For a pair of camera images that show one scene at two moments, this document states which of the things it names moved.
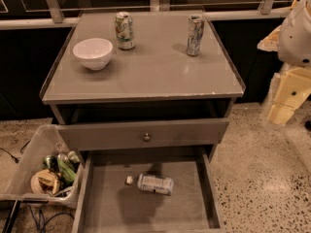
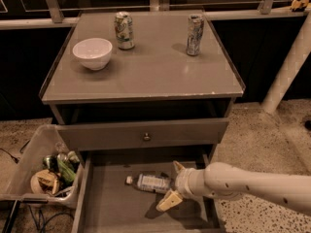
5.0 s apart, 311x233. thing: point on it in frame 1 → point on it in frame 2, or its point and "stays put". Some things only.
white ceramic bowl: (93, 53) stays put
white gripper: (296, 38) → (181, 183)
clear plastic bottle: (161, 185) stays put
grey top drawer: (113, 136) stays put
